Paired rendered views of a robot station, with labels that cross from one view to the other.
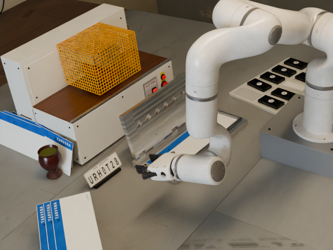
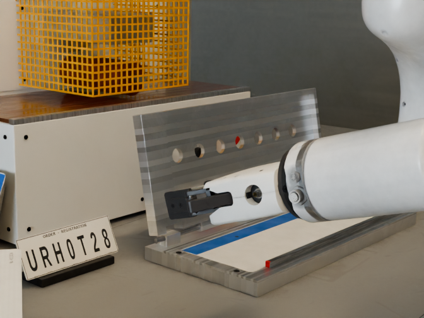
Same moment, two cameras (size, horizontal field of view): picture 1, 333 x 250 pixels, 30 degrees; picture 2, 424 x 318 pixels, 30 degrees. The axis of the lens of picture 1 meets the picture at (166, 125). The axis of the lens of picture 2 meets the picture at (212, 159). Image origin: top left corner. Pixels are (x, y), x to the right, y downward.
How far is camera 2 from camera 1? 1.22 m
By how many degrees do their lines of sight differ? 20
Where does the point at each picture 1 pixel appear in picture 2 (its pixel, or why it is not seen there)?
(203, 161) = (405, 125)
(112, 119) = (110, 161)
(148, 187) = (183, 296)
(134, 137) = (161, 178)
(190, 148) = (289, 238)
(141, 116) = (185, 141)
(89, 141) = (48, 190)
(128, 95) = not seen: hidden behind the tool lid
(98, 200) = (41, 307)
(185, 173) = (334, 173)
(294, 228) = not seen: outside the picture
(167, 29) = not seen: hidden behind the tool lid
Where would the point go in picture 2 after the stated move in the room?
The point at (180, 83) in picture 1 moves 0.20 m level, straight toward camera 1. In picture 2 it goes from (275, 110) to (291, 132)
